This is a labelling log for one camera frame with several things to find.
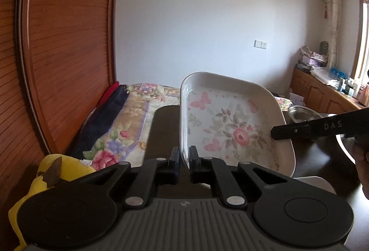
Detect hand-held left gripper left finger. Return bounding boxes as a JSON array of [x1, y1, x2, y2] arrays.
[[62, 146, 182, 209]]

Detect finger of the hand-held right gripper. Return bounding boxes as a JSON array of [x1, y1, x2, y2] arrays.
[[270, 107, 369, 141]]

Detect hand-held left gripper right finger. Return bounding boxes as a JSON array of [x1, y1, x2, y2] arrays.
[[189, 146, 292, 208]]

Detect stainless steel bowl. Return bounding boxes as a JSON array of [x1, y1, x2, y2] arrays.
[[288, 105, 323, 122]]

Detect floral rectangular ceramic plate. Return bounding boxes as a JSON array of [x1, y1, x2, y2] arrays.
[[179, 72, 296, 178]]

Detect person's right hand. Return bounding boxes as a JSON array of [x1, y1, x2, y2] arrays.
[[352, 138, 369, 200]]

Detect white cardboard box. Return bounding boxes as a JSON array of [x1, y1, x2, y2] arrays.
[[288, 89, 305, 108]]

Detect wooden cabinet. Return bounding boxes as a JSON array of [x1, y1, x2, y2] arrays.
[[290, 66, 364, 116]]

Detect white round plate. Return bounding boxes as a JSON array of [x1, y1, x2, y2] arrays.
[[294, 176, 336, 195], [336, 133, 357, 165]]

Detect clear plastic bag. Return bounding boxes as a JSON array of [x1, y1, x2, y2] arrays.
[[311, 69, 341, 86]]

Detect cluster of bottles and jars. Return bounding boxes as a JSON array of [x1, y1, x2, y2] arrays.
[[329, 66, 369, 108]]

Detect floral bed blanket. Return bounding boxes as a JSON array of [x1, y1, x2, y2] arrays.
[[83, 83, 292, 173]]

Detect stack of floral fabric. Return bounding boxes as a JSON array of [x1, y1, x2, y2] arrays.
[[296, 46, 330, 70]]

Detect dark blue cloth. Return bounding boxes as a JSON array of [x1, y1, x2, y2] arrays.
[[71, 85, 129, 160]]

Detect red cloth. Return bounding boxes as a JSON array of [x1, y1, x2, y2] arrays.
[[96, 81, 120, 109]]

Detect yellow plush toy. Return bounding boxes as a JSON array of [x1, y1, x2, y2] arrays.
[[9, 154, 97, 251]]

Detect wooden framed window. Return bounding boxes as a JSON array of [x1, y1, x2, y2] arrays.
[[350, 0, 369, 82]]

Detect beige patterned curtain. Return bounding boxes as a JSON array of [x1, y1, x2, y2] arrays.
[[321, 0, 344, 67]]

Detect wooden wardrobe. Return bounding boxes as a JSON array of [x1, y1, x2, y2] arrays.
[[0, 0, 122, 240]]

